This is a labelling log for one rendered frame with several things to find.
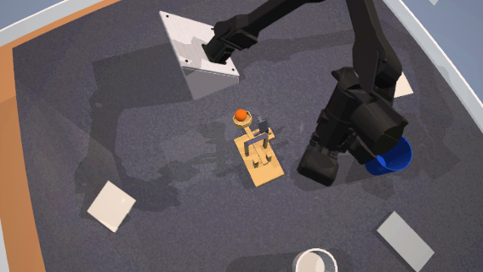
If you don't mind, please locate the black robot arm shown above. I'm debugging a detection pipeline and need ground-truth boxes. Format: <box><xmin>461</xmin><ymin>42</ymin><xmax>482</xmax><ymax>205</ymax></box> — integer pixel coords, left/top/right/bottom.
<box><xmin>202</xmin><ymin>0</ymin><xmax>408</xmax><ymax>165</ymax></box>

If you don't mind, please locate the blue plastic cup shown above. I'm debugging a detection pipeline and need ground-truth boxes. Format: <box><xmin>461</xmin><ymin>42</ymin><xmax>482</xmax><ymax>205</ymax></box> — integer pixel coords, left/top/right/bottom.
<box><xmin>365</xmin><ymin>136</ymin><xmax>412</xmax><ymax>176</ymax></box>

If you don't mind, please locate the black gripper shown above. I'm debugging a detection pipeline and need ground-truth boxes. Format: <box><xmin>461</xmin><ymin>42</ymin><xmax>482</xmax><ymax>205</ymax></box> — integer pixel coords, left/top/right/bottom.
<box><xmin>297</xmin><ymin>106</ymin><xmax>354</xmax><ymax>187</ymax></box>

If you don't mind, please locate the orange ball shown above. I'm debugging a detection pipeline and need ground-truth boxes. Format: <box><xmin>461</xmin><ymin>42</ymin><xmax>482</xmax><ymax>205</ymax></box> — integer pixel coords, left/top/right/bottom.
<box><xmin>235</xmin><ymin>110</ymin><xmax>247</xmax><ymax>122</ymax></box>

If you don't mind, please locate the beige flat square tile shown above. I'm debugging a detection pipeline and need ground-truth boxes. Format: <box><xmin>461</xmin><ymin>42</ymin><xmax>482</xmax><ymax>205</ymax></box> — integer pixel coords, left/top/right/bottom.
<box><xmin>394</xmin><ymin>72</ymin><xmax>413</xmax><ymax>99</ymax></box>
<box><xmin>88</xmin><ymin>181</ymin><xmax>136</xmax><ymax>232</ymax></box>

